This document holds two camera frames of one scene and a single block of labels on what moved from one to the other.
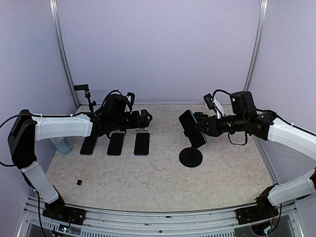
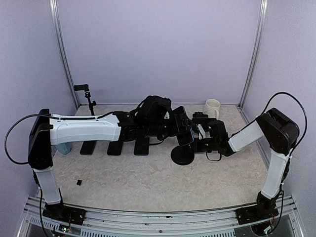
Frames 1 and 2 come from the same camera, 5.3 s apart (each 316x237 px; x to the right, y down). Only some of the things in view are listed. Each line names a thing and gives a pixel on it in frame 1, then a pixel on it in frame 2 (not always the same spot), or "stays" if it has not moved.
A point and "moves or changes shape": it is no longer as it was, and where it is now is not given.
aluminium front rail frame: x=32 y=222 stays
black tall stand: x=190 y=157 -> x=182 y=155
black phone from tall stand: x=88 y=145 stays
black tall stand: x=85 y=87 stays
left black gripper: x=144 y=123 -> x=177 y=129
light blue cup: x=62 y=144 stays
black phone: x=115 y=146 stays
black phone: x=141 y=144 stays
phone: x=188 y=123 moves or changes shape
